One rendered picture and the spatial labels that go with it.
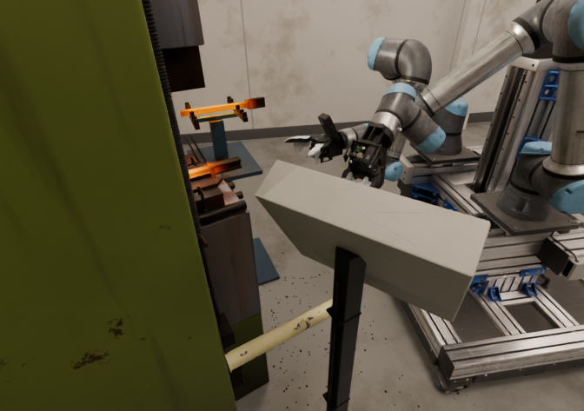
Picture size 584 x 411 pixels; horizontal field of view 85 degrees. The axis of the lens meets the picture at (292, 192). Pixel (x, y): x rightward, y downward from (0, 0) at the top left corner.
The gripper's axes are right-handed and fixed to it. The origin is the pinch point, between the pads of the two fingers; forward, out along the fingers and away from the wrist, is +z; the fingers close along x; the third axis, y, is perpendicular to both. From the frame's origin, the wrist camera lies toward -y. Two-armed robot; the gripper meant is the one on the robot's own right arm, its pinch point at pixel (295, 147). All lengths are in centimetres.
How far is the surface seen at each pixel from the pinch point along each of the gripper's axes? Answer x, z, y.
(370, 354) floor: -29, -22, 100
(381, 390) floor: -43, -15, 100
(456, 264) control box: -74, 20, -16
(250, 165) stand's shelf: 43, 0, 25
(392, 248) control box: -67, 24, -16
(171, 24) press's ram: -17, 37, -41
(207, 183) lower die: -6.6, 33.3, 1.1
